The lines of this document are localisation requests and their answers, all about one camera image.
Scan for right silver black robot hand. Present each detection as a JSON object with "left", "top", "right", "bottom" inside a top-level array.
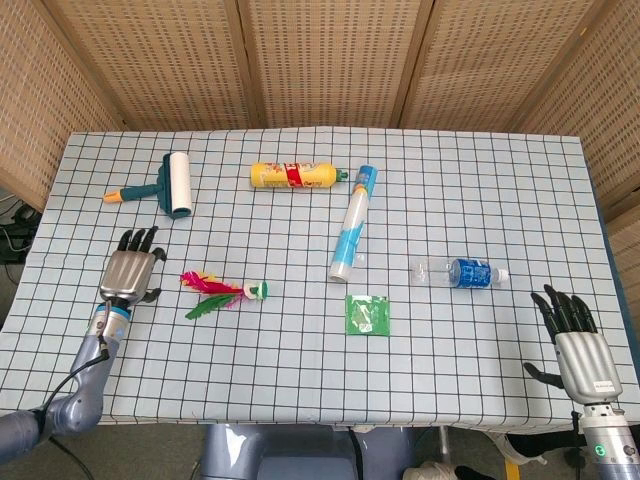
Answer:
[{"left": 523, "top": 284, "right": 624, "bottom": 404}]

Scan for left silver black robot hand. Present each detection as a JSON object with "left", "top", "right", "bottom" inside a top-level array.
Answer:
[{"left": 99, "top": 225, "right": 167, "bottom": 307}]

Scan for colourful feather shuttlecock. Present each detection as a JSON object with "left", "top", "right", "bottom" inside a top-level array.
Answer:
[{"left": 179, "top": 270, "right": 270, "bottom": 321}]

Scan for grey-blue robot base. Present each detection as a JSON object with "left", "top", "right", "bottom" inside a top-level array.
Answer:
[{"left": 199, "top": 423, "right": 417, "bottom": 480}]

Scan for teal lint roller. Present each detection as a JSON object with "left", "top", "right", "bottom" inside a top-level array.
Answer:
[{"left": 103, "top": 152, "right": 194, "bottom": 221}]

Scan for clear water bottle blue label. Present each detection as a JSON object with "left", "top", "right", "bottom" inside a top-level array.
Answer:
[{"left": 410, "top": 257, "right": 511, "bottom": 290}]

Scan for yellow bottle with green cap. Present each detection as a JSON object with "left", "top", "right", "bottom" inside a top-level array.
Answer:
[{"left": 250, "top": 161, "right": 350, "bottom": 191}]

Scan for blue checked tablecloth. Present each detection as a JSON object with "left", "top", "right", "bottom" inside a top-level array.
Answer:
[{"left": 0, "top": 125, "right": 640, "bottom": 434}]

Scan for woven wooden screen panel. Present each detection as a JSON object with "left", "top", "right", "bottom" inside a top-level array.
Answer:
[
  {"left": 389, "top": 0, "right": 619, "bottom": 132},
  {"left": 224, "top": 0, "right": 435, "bottom": 129},
  {"left": 514, "top": 0, "right": 640, "bottom": 221},
  {"left": 42, "top": 0, "right": 257, "bottom": 132},
  {"left": 0, "top": 0, "right": 125, "bottom": 213}
]

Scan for green foil packet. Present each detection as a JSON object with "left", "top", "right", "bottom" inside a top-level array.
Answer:
[{"left": 344, "top": 294, "right": 391, "bottom": 337}]

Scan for blue white plastic bag roll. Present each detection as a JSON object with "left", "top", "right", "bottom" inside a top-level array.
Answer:
[{"left": 328, "top": 165, "right": 379, "bottom": 284}]

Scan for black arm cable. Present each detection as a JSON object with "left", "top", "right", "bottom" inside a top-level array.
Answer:
[{"left": 29, "top": 333, "right": 112, "bottom": 480}]

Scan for black floor cables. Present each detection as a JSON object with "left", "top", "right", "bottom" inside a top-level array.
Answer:
[{"left": 0, "top": 192, "right": 42, "bottom": 281}]

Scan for white rope coil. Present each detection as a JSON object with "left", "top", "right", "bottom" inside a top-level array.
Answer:
[{"left": 402, "top": 460, "right": 464, "bottom": 480}]

